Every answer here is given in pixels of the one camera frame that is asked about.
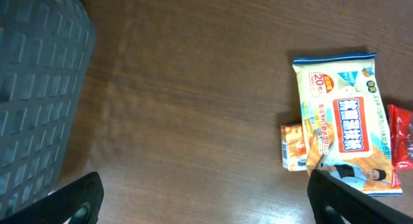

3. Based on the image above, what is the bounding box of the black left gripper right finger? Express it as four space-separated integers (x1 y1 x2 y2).
307 170 412 224

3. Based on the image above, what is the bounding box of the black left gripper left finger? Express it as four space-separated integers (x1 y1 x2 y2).
1 172 104 224

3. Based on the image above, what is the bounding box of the cream wet wipes pack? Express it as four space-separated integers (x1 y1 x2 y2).
292 53 403 196

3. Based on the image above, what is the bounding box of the orange tissue pack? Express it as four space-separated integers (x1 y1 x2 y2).
281 124 307 172

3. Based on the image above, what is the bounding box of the red Hacks candy bag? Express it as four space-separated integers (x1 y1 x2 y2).
388 105 412 170

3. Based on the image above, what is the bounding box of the grey plastic lattice basket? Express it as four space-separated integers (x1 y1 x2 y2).
1 0 97 218

